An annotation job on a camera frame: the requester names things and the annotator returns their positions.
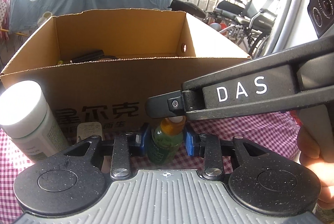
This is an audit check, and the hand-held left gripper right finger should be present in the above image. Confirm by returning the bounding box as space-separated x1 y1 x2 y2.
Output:
184 128 270 182

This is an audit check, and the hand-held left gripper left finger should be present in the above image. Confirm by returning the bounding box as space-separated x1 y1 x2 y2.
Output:
63 123 151 181

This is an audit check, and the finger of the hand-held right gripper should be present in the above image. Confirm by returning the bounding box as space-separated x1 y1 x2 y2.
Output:
144 91 187 120

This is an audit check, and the green bottle with orange cap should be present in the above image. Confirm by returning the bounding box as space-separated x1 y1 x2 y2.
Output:
145 116 185 165

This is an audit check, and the brown cardboard box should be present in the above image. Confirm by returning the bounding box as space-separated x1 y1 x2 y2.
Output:
0 8 252 148

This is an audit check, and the black cylindrical object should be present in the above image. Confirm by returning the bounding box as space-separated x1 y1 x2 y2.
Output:
69 49 118 63

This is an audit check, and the person's right hand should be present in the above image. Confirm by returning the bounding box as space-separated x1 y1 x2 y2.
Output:
297 126 334 212

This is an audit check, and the pink checked blanket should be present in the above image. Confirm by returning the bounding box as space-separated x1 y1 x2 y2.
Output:
0 111 303 183

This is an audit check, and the small white label card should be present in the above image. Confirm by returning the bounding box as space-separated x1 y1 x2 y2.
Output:
78 121 103 141

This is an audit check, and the wheelchair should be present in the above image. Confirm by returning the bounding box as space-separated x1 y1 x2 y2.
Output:
207 0 288 55

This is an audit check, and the black cushioned seat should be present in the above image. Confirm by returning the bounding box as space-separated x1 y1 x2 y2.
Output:
168 0 207 19

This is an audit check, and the white pill bottle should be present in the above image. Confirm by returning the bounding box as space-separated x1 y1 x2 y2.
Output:
0 80 70 162

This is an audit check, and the white star-dotted cloth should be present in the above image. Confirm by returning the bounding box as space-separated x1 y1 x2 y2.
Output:
0 0 7 27

